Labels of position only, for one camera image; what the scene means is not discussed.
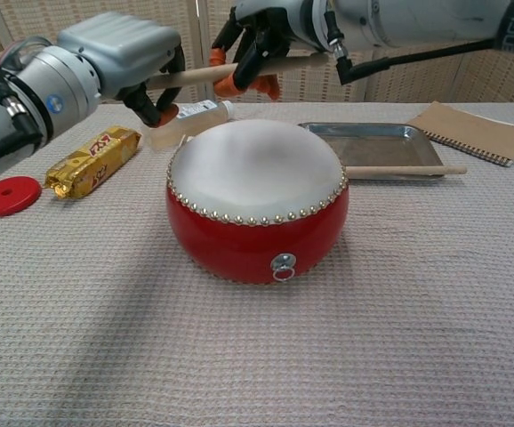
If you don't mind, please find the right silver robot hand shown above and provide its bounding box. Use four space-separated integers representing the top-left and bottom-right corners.
210 0 311 100

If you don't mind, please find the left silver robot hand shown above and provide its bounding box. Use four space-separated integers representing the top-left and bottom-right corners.
56 12 186 128

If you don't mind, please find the wooden drumstick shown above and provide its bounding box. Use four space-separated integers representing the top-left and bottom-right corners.
344 165 468 180
149 52 330 93

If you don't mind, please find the rectangular metal tray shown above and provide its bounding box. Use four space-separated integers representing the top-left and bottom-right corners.
297 122 446 180

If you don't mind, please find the red drum white skin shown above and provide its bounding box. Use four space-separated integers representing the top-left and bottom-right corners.
165 118 350 286

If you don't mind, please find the clear plastic bottle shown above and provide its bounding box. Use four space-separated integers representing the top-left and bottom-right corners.
141 101 235 151

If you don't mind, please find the gold foil snack package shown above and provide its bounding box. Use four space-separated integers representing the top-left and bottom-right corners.
44 125 143 201

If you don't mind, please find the woven folding screen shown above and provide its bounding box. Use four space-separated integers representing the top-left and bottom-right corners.
0 0 514 108

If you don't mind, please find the red plastic disc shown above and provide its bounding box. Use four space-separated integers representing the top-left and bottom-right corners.
0 175 44 218

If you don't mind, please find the brown spiral notebook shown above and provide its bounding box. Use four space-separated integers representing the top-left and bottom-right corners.
406 101 514 168

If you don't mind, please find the beige woven tablecloth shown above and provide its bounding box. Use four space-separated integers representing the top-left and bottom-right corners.
0 101 514 427

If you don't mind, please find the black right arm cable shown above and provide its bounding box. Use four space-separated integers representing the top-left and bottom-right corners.
323 8 507 85

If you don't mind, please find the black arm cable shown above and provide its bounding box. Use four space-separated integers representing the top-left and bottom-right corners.
323 8 507 85
0 66 44 175

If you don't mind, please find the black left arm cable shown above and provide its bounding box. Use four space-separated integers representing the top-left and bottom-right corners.
0 66 44 175

